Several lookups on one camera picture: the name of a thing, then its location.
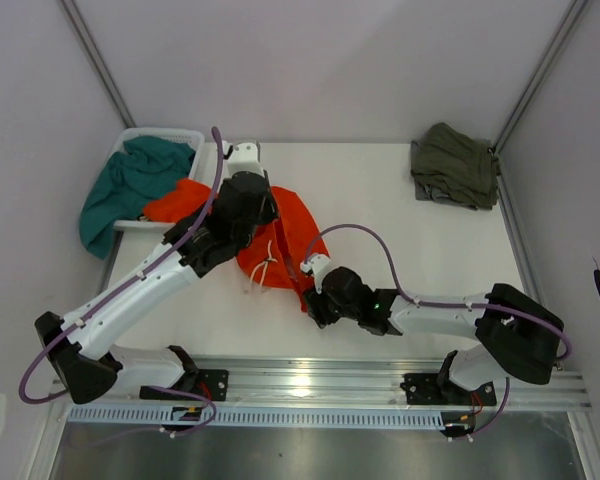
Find orange shorts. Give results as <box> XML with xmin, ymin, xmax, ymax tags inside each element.
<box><xmin>142</xmin><ymin>179</ymin><xmax>329</xmax><ymax>313</ymax></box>

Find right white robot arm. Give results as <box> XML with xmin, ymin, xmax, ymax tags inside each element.
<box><xmin>302</xmin><ymin>266</ymin><xmax>566</xmax><ymax>404</ymax></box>

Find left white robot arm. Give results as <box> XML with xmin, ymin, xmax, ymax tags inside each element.
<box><xmin>35</xmin><ymin>170</ymin><xmax>278</xmax><ymax>404</ymax></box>

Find teal shorts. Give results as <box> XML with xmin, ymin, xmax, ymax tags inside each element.
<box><xmin>79</xmin><ymin>135</ymin><xmax>196</xmax><ymax>260</ymax></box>

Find grey folded shorts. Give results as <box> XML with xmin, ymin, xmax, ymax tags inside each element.
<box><xmin>414</xmin><ymin>181</ymin><xmax>456</xmax><ymax>204</ymax></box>

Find olive green folded shorts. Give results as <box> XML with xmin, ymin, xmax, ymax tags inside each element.
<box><xmin>410</xmin><ymin>122</ymin><xmax>501</xmax><ymax>211</ymax></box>

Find white plastic basket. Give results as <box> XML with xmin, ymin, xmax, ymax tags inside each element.
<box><xmin>90</xmin><ymin>128</ymin><xmax>204</xmax><ymax>233</ymax></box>

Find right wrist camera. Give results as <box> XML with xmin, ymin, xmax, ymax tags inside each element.
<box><xmin>300</xmin><ymin>254</ymin><xmax>335</xmax><ymax>294</ymax></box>

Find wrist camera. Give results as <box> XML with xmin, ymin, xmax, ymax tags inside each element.
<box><xmin>300</xmin><ymin>254</ymin><xmax>335</xmax><ymax>294</ymax></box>
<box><xmin>223</xmin><ymin>141</ymin><xmax>264</xmax><ymax>177</ymax></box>

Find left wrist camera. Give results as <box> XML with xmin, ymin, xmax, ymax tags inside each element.
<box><xmin>223</xmin><ymin>141</ymin><xmax>264</xmax><ymax>177</ymax></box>

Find white slotted cable duct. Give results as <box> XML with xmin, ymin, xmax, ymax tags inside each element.
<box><xmin>68</xmin><ymin>404</ymin><xmax>445</xmax><ymax>431</ymax></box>

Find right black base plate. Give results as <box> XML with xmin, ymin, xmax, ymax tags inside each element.
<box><xmin>400</xmin><ymin>373</ymin><xmax>497</xmax><ymax>407</ymax></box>

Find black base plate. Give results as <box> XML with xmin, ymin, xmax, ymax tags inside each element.
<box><xmin>139</xmin><ymin>369</ymin><xmax>229</xmax><ymax>402</ymax></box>
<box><xmin>400</xmin><ymin>373</ymin><xmax>497</xmax><ymax>407</ymax></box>

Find aluminium mounting rail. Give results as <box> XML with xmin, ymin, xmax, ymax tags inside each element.
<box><xmin>47</xmin><ymin>355</ymin><xmax>594</xmax><ymax>412</ymax></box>

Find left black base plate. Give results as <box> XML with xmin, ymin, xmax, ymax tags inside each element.
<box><xmin>139</xmin><ymin>369</ymin><xmax>229</xmax><ymax>402</ymax></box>

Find right corner aluminium post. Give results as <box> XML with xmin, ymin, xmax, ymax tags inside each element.
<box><xmin>493</xmin><ymin>0</ymin><xmax>592</xmax><ymax>152</ymax></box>

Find corner aluminium post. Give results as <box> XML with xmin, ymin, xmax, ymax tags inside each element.
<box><xmin>57</xmin><ymin>0</ymin><xmax>136</xmax><ymax>128</ymax></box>
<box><xmin>493</xmin><ymin>0</ymin><xmax>592</xmax><ymax>152</ymax></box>

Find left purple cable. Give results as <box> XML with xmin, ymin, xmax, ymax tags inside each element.
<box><xmin>18</xmin><ymin>125</ymin><xmax>217</xmax><ymax>441</ymax></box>

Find left corner aluminium post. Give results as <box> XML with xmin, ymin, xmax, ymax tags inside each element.
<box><xmin>57</xmin><ymin>0</ymin><xmax>136</xmax><ymax>128</ymax></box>

